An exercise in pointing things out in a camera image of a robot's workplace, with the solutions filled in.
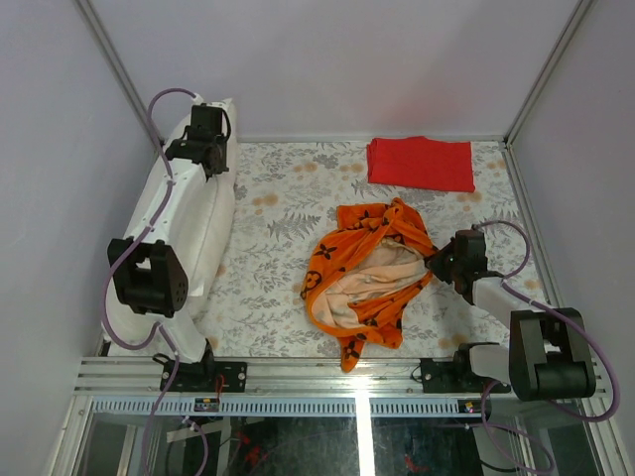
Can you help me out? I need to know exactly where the orange patterned pillowcase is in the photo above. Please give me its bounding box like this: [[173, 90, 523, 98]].
[[301, 197, 438, 373]]

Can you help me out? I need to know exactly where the white pillow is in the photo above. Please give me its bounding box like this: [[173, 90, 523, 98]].
[[101, 97, 238, 346]]

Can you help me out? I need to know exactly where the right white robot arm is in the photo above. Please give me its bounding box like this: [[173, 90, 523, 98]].
[[425, 229, 596, 402]]

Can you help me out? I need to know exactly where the floral table mat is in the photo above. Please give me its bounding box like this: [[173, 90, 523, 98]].
[[193, 141, 546, 359]]

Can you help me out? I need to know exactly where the red folded cloth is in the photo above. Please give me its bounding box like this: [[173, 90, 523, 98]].
[[366, 136, 475, 192]]

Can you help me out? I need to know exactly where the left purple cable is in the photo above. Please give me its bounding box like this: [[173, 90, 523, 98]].
[[101, 87, 202, 351]]

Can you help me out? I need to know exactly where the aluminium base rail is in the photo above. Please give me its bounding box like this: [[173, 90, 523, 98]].
[[73, 356, 604, 417]]

